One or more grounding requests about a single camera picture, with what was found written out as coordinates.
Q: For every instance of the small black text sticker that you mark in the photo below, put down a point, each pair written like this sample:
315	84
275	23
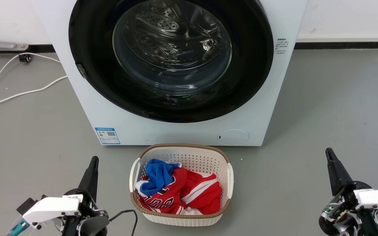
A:
281	46

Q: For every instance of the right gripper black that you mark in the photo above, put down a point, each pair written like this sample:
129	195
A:
343	213

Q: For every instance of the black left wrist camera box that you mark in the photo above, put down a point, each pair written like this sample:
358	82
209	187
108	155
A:
25	206

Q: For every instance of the white plastic laundry basket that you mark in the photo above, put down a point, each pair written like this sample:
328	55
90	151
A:
192	157

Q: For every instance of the small black plug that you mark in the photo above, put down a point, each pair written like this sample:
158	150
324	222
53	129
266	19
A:
25	58

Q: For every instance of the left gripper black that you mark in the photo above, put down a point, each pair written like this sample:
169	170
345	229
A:
90	216

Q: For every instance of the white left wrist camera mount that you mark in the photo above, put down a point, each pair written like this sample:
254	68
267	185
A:
51	208

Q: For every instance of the blue garment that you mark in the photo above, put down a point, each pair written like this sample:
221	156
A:
159	177

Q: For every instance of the round white filter cover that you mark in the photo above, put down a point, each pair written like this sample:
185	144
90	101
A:
233	137

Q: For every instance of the blue energy label sticker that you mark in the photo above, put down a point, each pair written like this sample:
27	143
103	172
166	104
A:
107	135

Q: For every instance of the red basketball jersey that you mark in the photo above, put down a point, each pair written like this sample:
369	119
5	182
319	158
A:
202	193

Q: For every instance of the silver metal door hinge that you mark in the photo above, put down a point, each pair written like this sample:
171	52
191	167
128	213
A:
82	70

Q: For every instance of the black round glass washer door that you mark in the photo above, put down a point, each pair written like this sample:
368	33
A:
90	49

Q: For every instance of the white front-load washing machine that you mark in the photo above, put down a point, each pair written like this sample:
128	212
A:
176	131

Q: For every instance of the grey metal floor bracket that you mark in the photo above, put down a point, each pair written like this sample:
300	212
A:
2	45

